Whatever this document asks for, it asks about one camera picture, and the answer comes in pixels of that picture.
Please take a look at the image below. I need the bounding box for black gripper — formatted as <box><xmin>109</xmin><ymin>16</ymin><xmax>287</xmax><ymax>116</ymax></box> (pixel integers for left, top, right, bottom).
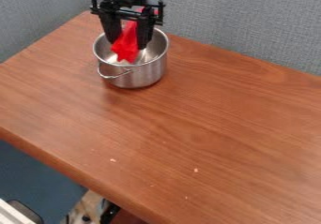
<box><xmin>89</xmin><ymin>0</ymin><xmax>165</xmax><ymax>50</ymax></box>

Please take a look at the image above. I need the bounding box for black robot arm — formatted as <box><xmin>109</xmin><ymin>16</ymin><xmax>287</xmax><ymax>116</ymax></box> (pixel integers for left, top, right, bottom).
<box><xmin>89</xmin><ymin>0</ymin><xmax>165</xmax><ymax>50</ymax></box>

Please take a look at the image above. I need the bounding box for white object under table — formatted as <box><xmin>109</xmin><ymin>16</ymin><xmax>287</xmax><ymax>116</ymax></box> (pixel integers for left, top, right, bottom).
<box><xmin>0</xmin><ymin>199</ymin><xmax>36</xmax><ymax>224</ymax></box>

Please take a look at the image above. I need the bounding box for metal pot with handle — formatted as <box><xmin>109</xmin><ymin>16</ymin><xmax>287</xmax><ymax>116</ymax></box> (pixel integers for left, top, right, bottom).
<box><xmin>92</xmin><ymin>28</ymin><xmax>169</xmax><ymax>89</ymax></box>

